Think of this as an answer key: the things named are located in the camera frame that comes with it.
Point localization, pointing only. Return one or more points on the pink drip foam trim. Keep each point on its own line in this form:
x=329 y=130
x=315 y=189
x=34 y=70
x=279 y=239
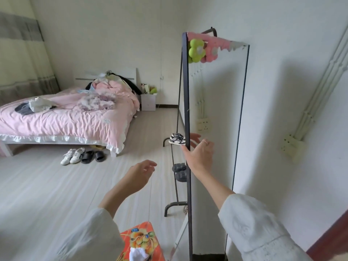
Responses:
x=206 y=39

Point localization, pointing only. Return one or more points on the beige wall socket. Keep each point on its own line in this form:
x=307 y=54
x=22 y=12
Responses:
x=292 y=148

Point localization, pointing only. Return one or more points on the white crumpled garment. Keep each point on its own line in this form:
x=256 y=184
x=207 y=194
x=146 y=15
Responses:
x=40 y=104

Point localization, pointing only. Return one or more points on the black metal rack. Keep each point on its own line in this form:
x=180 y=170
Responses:
x=176 y=203

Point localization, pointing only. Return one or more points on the red floral plastic stool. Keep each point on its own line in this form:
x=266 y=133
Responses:
x=141 y=236

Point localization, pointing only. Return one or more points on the grey white sneaker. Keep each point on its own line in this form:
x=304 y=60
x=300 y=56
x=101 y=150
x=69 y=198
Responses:
x=178 y=135
x=176 y=142

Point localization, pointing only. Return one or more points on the dark brown skirting board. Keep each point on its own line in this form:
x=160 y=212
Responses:
x=168 y=106

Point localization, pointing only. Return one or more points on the white drip foam trim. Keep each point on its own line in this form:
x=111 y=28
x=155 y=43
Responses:
x=238 y=45

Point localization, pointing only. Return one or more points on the round patterned brown object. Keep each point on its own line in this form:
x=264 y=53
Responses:
x=185 y=210

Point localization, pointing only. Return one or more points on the light blue garment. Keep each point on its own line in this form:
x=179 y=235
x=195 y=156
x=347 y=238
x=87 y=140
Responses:
x=84 y=91

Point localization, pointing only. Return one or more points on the white wiping cloth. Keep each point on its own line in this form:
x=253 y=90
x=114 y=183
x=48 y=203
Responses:
x=138 y=254

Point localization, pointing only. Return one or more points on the yellow green toy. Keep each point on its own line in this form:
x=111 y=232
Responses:
x=153 y=90

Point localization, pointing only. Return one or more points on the white nightstand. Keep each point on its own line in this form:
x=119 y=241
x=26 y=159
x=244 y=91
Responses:
x=148 y=102

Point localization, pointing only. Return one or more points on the yellow slippers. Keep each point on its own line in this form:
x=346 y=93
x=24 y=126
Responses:
x=97 y=147

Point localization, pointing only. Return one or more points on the black slipper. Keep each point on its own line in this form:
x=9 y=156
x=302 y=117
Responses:
x=100 y=157
x=87 y=157

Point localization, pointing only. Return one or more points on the pink plush flower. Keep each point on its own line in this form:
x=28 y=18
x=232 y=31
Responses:
x=212 y=52

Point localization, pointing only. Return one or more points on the grey cream striped curtain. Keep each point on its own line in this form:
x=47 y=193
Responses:
x=24 y=51

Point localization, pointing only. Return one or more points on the person's right forearm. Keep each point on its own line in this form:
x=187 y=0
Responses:
x=244 y=222

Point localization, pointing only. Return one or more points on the black-framed mirror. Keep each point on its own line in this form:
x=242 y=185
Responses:
x=217 y=105

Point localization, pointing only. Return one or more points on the pink padded jacket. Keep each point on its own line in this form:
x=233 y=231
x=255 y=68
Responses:
x=114 y=88

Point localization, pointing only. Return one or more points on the person's right hand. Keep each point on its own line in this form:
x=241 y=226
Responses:
x=202 y=158

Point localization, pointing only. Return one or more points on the person's left hand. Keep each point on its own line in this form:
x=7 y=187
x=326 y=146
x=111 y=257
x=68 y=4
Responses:
x=137 y=178

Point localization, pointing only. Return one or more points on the green plush flower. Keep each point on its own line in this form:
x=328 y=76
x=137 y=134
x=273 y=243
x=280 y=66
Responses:
x=196 y=50

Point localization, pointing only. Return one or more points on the black garment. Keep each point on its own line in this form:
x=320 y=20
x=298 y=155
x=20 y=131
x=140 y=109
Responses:
x=133 y=85

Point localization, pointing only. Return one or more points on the person's left forearm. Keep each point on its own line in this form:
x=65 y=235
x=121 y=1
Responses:
x=92 y=236

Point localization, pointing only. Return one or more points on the purple white fuzzy garment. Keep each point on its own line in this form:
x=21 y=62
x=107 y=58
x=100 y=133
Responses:
x=95 y=103

